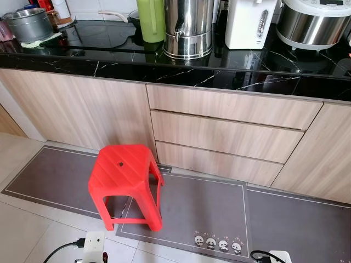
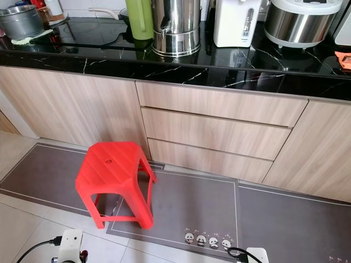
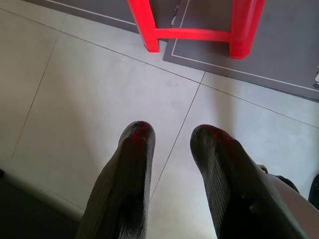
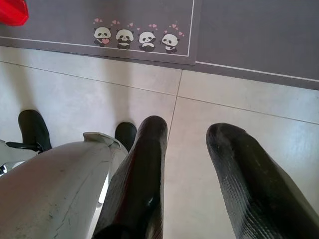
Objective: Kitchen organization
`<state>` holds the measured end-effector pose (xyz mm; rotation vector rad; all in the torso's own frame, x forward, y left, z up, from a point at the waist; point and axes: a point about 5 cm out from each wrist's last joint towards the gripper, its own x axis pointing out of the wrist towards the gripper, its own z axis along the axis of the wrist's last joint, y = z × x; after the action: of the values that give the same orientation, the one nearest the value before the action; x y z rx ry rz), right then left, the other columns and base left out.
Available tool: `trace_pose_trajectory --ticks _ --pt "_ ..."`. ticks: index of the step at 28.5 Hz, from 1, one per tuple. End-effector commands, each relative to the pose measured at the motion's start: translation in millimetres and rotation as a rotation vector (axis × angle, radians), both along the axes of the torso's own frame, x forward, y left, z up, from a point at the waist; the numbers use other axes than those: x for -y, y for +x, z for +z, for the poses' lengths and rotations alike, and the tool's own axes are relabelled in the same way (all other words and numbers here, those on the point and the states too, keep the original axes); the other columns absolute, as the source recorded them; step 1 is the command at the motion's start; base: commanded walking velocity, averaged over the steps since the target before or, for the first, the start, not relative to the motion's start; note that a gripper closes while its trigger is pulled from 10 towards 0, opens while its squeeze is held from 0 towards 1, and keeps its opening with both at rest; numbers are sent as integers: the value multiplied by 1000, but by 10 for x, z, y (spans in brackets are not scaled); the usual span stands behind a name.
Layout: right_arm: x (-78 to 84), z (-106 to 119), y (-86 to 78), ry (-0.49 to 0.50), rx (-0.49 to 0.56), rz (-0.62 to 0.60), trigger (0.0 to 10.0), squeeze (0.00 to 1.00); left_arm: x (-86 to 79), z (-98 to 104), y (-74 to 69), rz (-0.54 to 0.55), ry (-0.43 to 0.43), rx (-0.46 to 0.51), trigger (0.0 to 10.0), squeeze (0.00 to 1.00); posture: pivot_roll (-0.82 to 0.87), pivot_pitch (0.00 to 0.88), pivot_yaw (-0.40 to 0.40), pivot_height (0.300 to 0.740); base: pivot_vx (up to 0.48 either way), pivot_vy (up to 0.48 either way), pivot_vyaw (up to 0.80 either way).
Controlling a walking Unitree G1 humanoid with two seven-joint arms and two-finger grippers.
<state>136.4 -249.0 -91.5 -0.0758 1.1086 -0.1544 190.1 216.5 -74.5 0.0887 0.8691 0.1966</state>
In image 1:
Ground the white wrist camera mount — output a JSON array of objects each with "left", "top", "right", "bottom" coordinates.
[
  {"left": 81, "top": 231, "right": 106, "bottom": 263},
  {"left": 268, "top": 250, "right": 293, "bottom": 263}
]

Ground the pale green cloth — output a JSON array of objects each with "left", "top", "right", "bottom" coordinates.
[{"left": 21, "top": 32, "right": 63, "bottom": 48}]

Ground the stainless steel water urn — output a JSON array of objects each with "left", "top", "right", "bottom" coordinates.
[{"left": 162, "top": 0, "right": 215, "bottom": 60}]

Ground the grey pot with lid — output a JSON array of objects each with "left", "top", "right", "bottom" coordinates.
[{"left": 2, "top": 5, "right": 54, "bottom": 44}]

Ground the grey panda floor mat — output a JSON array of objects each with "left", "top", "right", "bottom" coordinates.
[{"left": 115, "top": 173, "right": 251, "bottom": 259}]

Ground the wooden cabinet door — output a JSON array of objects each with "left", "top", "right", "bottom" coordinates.
[
  {"left": 0, "top": 68, "right": 158, "bottom": 163},
  {"left": 270, "top": 102, "right": 351, "bottom": 205}
]

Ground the black glass cooktop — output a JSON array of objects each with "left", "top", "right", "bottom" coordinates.
[{"left": 52, "top": 20, "right": 165, "bottom": 54}]

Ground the green plastic pitcher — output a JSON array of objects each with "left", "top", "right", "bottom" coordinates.
[{"left": 135, "top": 0, "right": 167, "bottom": 44}]

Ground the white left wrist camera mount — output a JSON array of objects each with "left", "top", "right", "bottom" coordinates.
[{"left": 81, "top": 231, "right": 106, "bottom": 263}]

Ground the white and steel rice cooker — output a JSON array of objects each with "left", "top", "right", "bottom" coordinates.
[{"left": 275, "top": 0, "right": 351, "bottom": 52}]

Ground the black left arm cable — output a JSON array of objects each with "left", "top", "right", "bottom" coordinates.
[{"left": 43, "top": 238, "right": 86, "bottom": 263}]

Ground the black pan beige handle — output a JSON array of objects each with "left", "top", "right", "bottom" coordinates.
[{"left": 98, "top": 9, "right": 142, "bottom": 29}]

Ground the white electric thermo pot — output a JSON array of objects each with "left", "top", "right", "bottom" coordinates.
[{"left": 224, "top": 0, "right": 278, "bottom": 50}]

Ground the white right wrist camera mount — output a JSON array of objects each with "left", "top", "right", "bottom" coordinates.
[{"left": 268, "top": 250, "right": 293, "bottom": 263}]

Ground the red container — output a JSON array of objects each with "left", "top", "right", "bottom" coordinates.
[{"left": 37, "top": 0, "right": 54, "bottom": 12}]

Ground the wooden drawer front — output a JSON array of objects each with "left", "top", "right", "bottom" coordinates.
[
  {"left": 155, "top": 141, "right": 285, "bottom": 187},
  {"left": 146, "top": 83, "right": 325, "bottom": 132},
  {"left": 150, "top": 110, "right": 305, "bottom": 164}
]

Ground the small white container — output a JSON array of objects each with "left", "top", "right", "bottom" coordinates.
[{"left": 53, "top": 0, "right": 72, "bottom": 21}]

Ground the red plastic stool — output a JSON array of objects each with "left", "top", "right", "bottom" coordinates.
[{"left": 88, "top": 144, "right": 165, "bottom": 232}]

